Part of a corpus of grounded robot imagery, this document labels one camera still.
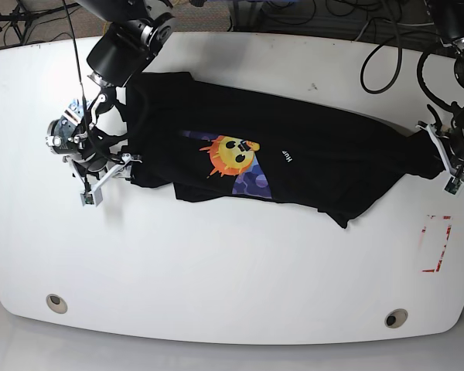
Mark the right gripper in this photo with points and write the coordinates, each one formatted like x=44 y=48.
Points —
x=93 y=173

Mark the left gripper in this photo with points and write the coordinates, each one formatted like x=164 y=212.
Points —
x=450 y=145

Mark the black graphic T-shirt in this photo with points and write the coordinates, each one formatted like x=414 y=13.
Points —
x=209 y=141

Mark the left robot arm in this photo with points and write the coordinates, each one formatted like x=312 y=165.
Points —
x=448 y=17

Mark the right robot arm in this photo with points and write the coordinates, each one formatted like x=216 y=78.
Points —
x=137 y=32

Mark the red tape rectangle marking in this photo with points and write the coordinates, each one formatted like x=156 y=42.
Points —
x=433 y=242

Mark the black tripod stand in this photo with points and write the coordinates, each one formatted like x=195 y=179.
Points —
x=20 y=20

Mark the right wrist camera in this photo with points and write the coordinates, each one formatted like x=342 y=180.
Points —
x=91 y=198

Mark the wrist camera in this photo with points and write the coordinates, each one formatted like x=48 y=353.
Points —
x=454 y=185
x=91 y=198

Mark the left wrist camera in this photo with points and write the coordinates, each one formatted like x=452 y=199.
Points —
x=454 y=185

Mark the left table cable grommet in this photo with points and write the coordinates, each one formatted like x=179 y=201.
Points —
x=56 y=304

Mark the table cable grommet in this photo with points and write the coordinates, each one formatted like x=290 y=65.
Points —
x=56 y=304
x=396 y=318

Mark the right table cable grommet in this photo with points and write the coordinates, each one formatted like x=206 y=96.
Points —
x=396 y=318

